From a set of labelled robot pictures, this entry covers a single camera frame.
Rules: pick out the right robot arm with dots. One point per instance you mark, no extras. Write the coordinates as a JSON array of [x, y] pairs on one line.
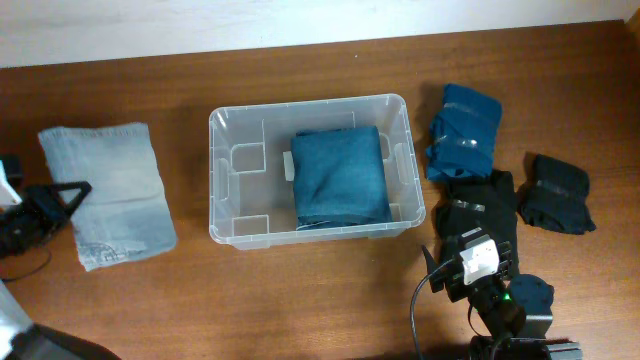
[[516, 308]]

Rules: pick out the small black folded garment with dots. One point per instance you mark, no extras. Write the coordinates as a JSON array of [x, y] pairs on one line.
[[555, 197]]

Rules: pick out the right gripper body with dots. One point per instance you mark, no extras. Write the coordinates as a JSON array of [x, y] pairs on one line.
[[458, 282]]

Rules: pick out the clear plastic storage container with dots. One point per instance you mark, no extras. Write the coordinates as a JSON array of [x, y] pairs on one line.
[[251, 203]]

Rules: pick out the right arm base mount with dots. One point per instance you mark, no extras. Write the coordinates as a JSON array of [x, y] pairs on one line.
[[525, 349]]

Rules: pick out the white label in container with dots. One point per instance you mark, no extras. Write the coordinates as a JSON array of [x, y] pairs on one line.
[[289, 167]]

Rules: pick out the dark blue jeans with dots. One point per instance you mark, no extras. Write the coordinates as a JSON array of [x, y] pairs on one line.
[[339, 178]]

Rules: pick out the large black garment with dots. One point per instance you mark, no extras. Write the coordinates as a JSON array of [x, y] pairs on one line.
[[490, 203]]

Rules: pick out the teal taped garment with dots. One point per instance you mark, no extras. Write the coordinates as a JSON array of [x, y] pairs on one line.
[[464, 135]]

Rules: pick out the light blue jeans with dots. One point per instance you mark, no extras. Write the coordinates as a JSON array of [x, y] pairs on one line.
[[125, 217]]

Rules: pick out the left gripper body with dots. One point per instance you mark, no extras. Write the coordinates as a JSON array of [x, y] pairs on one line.
[[38, 212]]

